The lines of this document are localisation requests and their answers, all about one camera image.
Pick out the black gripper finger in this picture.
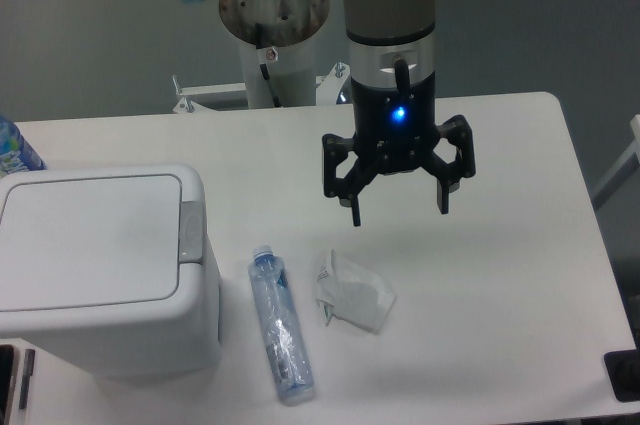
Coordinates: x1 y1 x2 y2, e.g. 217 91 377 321
322 134 382 227
419 115 475 215

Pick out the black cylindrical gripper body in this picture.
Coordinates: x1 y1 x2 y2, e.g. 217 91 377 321
349 75 438 176

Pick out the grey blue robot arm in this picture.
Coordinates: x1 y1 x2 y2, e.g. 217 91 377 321
199 0 476 213

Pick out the white plastic trash can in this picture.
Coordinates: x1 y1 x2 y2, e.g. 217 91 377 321
1 164 222 377

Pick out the white trash can lid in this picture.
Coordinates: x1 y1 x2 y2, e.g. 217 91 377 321
1 173 181 312

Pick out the crumpled white paper wrapper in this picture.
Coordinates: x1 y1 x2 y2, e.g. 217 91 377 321
315 249 397 334

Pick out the grey lid push button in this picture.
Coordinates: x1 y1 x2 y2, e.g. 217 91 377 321
178 201 205 264

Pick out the empty clear plastic bottle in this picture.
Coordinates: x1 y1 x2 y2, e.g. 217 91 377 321
248 245 314 406

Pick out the black table corner grommet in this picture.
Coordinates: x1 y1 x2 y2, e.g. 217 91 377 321
604 349 639 403

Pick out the blue labelled bottle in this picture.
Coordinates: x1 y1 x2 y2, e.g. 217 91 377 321
1 116 47 178

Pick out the black pen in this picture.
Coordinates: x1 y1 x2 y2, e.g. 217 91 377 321
18 348 36 411

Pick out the dark phone at edge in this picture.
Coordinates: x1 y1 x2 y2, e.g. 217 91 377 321
0 344 19 424

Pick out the white metal frame bracket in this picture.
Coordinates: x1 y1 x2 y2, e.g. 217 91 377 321
172 62 351 114

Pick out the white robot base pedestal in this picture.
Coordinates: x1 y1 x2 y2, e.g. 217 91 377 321
219 0 329 109

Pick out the white frame at right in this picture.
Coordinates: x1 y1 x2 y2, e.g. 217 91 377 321
591 115 639 210

